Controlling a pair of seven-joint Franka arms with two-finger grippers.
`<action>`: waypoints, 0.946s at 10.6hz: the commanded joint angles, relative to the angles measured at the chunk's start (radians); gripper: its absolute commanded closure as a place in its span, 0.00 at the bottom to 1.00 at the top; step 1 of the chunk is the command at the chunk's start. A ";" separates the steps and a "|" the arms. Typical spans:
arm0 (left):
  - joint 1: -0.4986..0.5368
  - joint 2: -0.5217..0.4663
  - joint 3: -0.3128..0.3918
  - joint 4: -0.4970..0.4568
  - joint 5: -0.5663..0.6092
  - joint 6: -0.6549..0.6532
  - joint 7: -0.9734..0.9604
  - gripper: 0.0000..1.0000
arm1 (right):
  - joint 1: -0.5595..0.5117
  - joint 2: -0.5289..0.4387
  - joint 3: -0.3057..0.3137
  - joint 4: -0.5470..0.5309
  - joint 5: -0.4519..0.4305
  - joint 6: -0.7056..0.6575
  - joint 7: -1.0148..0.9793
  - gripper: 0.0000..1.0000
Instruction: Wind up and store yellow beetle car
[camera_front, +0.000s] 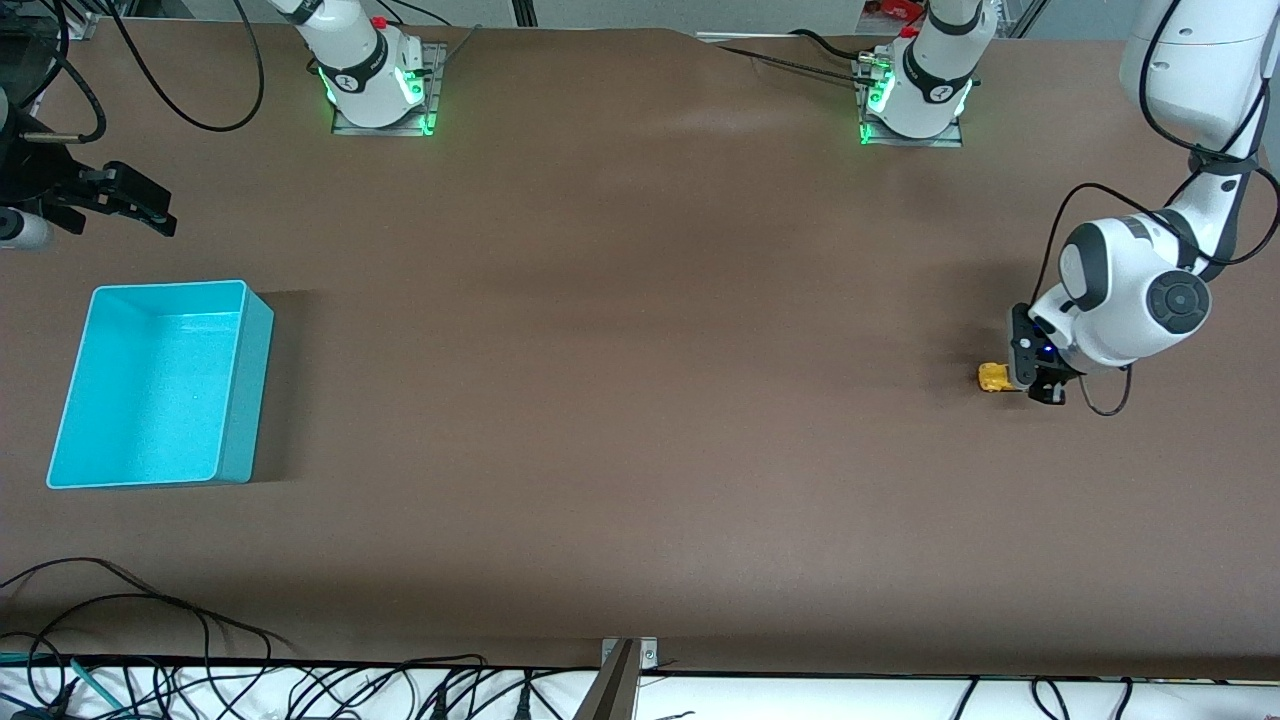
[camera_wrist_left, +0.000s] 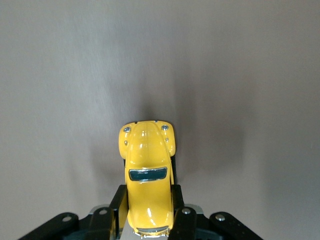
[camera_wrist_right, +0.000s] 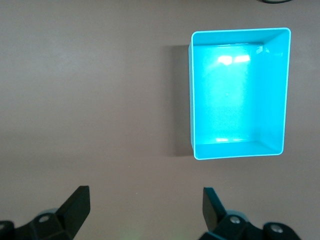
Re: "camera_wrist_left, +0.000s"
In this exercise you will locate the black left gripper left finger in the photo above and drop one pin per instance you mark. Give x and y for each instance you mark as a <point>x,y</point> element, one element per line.
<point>100,225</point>

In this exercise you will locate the yellow beetle toy car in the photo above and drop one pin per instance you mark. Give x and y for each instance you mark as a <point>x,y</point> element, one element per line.
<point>147,155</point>

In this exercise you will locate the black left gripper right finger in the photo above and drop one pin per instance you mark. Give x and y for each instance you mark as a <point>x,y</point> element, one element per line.
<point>190,225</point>

